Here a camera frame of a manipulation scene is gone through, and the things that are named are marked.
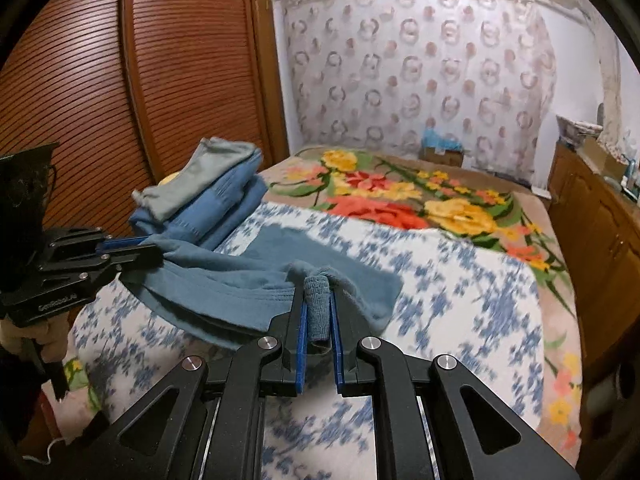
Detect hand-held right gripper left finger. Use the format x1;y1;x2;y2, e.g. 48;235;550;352
80;282;308;480

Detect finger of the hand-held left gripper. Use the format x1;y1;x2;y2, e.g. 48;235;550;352
100;244;166;282
97;234;151;253

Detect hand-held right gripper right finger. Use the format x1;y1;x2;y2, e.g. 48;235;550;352
329;284;578;480

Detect teal pants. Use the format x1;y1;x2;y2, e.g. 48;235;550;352
120;225;405;351

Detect folded grey pants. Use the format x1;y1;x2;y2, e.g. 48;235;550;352
134;137;262;221

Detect person's left hand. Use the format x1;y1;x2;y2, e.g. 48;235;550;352
37;317;68;363

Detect folded blue denim jeans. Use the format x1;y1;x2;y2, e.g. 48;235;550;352
129;162;268;251

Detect blue floral bed sheet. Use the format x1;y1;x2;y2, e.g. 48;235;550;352
65;202;546;480

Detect wooden slatted wardrobe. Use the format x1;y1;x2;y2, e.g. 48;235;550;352
0;0;290;241

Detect colourful flower blanket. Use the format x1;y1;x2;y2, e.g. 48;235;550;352
55;147;583;456

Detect blue plastic bag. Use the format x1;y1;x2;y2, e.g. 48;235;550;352
422;127;463;151

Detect wooden cabinet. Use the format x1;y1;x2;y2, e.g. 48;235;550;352
547;140;640;376

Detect open cardboard box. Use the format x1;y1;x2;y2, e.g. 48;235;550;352
582;137;626;176

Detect beige lace curtain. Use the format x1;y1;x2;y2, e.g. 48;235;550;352
592;10;623;146

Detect ring patterned curtain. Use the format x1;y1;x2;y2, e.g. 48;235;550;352
282;0;558;181

